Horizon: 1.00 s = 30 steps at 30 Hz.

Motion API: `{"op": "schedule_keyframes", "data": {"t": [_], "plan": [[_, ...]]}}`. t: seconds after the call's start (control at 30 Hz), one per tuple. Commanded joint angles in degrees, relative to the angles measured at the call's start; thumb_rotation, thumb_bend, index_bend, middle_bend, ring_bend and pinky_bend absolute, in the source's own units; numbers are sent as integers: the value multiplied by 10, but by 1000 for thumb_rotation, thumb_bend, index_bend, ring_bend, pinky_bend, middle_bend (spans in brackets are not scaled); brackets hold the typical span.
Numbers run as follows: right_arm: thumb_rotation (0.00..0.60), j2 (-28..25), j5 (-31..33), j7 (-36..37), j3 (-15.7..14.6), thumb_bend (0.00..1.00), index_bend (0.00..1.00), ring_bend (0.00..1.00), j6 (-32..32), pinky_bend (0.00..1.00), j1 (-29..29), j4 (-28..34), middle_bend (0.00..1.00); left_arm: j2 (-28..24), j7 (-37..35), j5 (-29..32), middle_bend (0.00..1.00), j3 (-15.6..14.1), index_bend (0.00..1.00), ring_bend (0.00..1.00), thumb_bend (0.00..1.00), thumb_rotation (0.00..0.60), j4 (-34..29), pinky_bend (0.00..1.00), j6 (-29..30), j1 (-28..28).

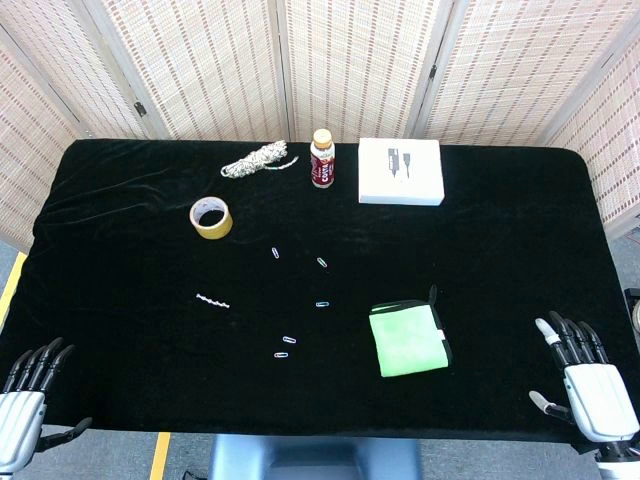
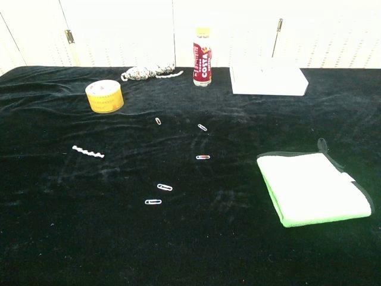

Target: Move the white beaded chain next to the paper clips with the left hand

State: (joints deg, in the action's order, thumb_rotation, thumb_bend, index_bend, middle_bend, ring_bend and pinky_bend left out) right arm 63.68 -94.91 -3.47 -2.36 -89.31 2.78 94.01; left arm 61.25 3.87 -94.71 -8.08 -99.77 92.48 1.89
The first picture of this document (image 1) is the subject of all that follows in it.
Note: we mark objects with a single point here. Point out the metal screen hinge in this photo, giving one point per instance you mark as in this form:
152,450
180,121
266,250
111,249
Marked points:
140,109
432,70

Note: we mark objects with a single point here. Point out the black velvet tablecloth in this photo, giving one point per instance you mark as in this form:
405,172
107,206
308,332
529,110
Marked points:
150,350

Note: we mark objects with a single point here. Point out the yellow tape roll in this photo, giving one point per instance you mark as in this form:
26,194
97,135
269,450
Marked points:
212,231

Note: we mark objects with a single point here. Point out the woven folding screen panel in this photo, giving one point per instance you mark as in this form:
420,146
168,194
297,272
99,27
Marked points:
520,65
210,65
610,150
360,65
30,165
75,65

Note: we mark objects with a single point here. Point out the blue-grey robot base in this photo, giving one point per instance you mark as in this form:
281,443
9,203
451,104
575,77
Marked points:
310,457

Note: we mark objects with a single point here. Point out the green cloth with black trim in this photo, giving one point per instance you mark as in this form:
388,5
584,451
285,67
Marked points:
407,345

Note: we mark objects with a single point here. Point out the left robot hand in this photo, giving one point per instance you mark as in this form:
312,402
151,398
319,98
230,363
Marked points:
22,415

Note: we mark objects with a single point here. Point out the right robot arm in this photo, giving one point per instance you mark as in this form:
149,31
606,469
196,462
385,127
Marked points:
620,469

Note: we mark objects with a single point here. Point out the red Costa coffee bottle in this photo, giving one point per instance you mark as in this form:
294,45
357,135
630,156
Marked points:
322,167

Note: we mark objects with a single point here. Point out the yellow floor tape strip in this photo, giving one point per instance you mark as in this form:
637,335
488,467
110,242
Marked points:
160,456

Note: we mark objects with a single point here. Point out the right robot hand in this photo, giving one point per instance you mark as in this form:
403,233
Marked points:
597,395

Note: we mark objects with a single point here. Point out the white cardboard box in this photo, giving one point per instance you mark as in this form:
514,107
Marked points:
400,185

